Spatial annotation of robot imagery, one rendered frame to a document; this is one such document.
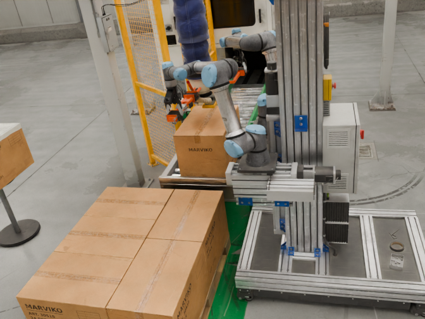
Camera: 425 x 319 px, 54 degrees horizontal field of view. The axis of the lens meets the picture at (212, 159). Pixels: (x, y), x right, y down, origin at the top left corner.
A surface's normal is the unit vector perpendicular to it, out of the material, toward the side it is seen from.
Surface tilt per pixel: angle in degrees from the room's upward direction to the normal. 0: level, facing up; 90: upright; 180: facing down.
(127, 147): 90
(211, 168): 90
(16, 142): 90
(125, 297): 0
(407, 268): 0
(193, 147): 90
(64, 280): 0
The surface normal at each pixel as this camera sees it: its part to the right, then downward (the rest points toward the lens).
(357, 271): -0.12, -0.87
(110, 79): -0.23, 0.50
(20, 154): 0.96, 0.02
